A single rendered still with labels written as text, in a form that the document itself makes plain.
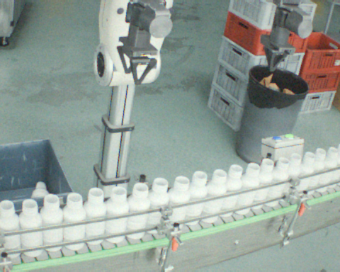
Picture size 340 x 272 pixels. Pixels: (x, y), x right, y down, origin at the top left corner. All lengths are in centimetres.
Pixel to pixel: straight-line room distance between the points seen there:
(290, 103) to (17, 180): 203
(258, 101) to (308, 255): 110
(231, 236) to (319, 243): 167
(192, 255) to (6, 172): 76
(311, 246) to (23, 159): 193
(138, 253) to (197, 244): 20
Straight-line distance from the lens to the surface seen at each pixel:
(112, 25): 167
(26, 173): 185
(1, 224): 118
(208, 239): 146
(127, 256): 134
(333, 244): 317
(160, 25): 110
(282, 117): 335
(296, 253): 298
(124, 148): 197
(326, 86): 461
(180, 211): 134
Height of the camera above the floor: 194
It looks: 32 degrees down
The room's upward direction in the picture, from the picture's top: 11 degrees clockwise
